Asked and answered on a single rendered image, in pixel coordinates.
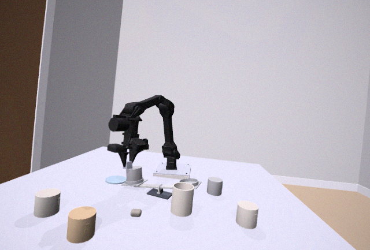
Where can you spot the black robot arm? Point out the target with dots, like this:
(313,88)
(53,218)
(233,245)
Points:
(129,118)

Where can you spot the beige cylinder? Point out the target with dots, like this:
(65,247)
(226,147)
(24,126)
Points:
(81,224)

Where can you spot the light blue flat disc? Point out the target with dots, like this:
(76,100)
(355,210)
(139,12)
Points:
(115,179)

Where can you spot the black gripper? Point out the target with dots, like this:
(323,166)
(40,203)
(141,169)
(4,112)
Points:
(122,149)

